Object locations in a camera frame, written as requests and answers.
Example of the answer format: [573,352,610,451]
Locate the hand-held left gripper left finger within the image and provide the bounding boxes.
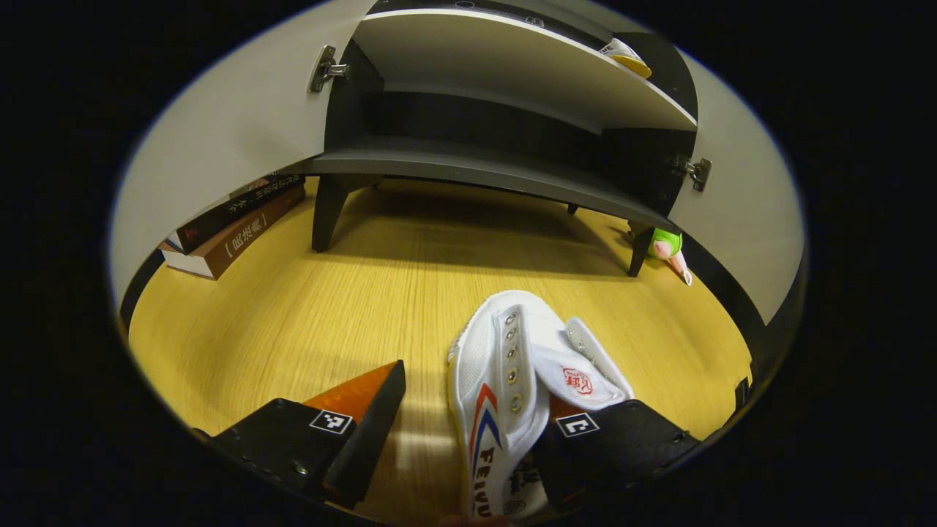
[194,359,407,509]

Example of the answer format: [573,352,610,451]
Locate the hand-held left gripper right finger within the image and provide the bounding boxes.
[531,395,700,513]

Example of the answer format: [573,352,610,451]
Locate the white and grey shoe cabinet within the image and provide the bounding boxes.
[293,0,700,277]

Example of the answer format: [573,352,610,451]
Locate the green and pink toy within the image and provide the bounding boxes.
[648,227,694,286]

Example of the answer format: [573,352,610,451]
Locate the white shoe cabinet door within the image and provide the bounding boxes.
[110,0,378,308]
[670,48,806,326]

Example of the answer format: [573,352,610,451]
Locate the white canvas shoe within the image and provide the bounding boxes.
[599,38,652,79]
[447,289,636,520]

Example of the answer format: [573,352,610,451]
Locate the black book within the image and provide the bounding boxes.
[167,176,305,255]

